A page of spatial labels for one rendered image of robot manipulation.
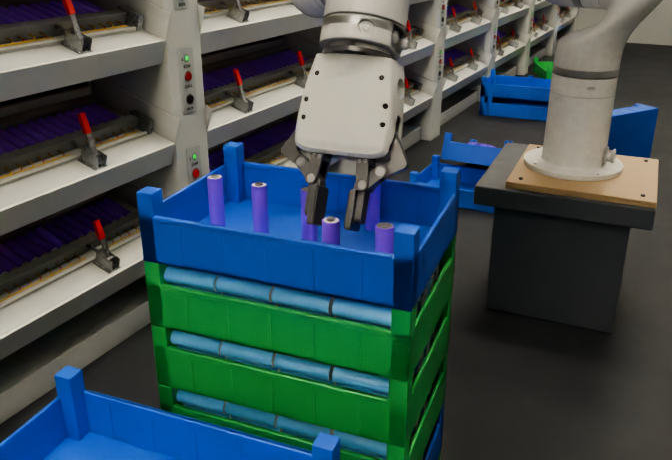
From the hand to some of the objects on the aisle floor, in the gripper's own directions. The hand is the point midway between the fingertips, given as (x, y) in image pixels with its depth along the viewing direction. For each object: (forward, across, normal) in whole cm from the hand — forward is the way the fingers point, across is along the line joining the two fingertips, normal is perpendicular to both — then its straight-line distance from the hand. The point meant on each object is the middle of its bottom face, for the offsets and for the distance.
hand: (336, 207), depth 70 cm
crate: (-13, -10, +141) cm, 142 cm away
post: (+21, -60, +67) cm, 92 cm away
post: (-38, -44, +193) cm, 202 cm away
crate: (-24, -8, +153) cm, 155 cm away
